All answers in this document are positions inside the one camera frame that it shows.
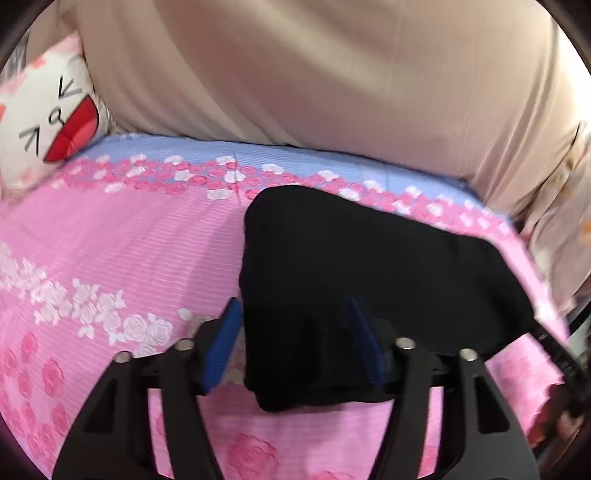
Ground beige floral cloth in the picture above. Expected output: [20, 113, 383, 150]
[522, 122, 591, 315]

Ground pink floral bedsheet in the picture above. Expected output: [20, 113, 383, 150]
[0, 133, 571, 480]

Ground beige curtain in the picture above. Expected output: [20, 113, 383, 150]
[28, 0, 591, 222]

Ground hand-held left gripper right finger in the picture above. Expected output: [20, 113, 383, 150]
[348, 295, 541, 480]

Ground cartoon cat face pillow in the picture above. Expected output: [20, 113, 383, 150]
[0, 34, 114, 195]

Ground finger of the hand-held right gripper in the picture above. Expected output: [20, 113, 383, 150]
[530, 318, 585, 412]

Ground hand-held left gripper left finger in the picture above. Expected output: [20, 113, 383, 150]
[52, 296, 244, 480]

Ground black pants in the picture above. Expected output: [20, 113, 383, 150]
[238, 186, 536, 413]

